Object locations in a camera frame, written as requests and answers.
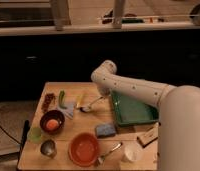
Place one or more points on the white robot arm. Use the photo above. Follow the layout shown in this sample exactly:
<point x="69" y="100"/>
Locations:
<point x="179" y="115"/>

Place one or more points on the green plastic tray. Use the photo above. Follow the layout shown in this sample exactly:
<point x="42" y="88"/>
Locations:
<point x="129" y="111"/>

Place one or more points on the blue sponge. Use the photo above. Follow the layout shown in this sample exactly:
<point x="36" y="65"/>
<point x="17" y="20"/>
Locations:
<point x="105" y="130"/>

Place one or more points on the red dried food pile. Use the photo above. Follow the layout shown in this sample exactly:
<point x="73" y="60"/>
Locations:
<point x="49" y="97"/>

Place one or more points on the dark bowl with egg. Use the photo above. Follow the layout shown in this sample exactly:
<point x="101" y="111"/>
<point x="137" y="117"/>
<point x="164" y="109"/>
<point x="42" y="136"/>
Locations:
<point x="52" y="122"/>

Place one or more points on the orange bowl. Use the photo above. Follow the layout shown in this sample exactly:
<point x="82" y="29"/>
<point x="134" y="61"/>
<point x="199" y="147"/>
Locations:
<point x="84" y="149"/>

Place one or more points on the wooden block with black base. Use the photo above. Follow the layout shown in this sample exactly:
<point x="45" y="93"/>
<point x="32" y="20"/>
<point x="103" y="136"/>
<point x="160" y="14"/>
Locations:
<point x="148" y="137"/>

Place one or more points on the metal fork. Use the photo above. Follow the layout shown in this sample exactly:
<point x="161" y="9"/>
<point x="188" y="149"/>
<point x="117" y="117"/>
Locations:
<point x="102" y="158"/>

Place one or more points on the white plastic cup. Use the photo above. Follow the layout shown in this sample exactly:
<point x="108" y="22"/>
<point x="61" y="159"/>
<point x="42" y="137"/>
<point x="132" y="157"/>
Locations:
<point x="132" y="152"/>

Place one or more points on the metal cup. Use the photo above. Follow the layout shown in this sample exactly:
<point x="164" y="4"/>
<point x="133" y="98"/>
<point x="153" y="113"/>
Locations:
<point x="48" y="148"/>

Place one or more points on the green plastic cup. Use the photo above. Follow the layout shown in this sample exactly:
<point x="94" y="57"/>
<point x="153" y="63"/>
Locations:
<point x="35" y="135"/>

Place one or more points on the yellow handled tool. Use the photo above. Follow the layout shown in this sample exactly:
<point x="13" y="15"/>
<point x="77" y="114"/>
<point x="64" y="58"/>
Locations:
<point x="79" y="100"/>

